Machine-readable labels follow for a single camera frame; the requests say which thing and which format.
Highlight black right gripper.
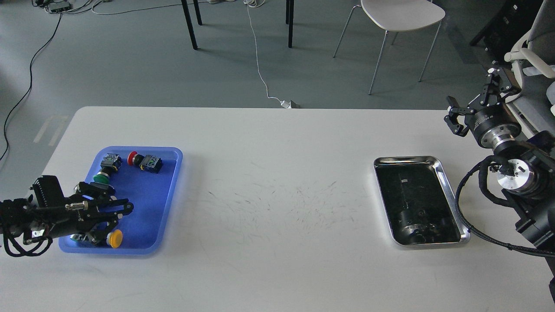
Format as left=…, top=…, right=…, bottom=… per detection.
left=444, top=67, right=522, bottom=150

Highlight white chair with metal legs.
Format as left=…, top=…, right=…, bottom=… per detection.
left=333, top=0, right=446, bottom=95

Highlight blue plastic tray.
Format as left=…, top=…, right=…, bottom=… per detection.
left=58, top=146, right=183, bottom=255

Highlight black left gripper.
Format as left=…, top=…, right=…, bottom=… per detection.
left=43, top=182, right=134, bottom=241

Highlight black cable on floor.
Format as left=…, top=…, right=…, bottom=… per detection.
left=0, top=0, right=183, bottom=163

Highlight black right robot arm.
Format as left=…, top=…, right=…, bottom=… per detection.
left=444, top=67, right=554, bottom=258

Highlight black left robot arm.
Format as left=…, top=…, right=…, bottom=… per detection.
left=0, top=175, right=134, bottom=257

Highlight yellow push button switch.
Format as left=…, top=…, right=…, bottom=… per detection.
left=70, top=227, right=123, bottom=249

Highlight green push button switch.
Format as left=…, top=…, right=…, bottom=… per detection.
left=93, top=153, right=122, bottom=185

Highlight white cable on floor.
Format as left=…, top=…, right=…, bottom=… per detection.
left=243, top=0, right=287, bottom=104

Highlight black table legs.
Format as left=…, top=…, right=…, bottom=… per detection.
left=180, top=0, right=295, bottom=50

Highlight grey office chair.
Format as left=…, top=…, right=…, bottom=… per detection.
left=502, top=0, right=555, bottom=137

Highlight shiny metal tray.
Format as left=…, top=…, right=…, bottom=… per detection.
left=373, top=156, right=470, bottom=248

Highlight red push button switch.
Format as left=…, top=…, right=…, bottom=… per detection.
left=127, top=151, right=164, bottom=174

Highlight black cabinet in corner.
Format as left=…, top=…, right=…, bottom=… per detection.
left=470, top=0, right=543, bottom=63

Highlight white power adapter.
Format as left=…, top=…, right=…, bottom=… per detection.
left=280, top=100, right=300, bottom=109

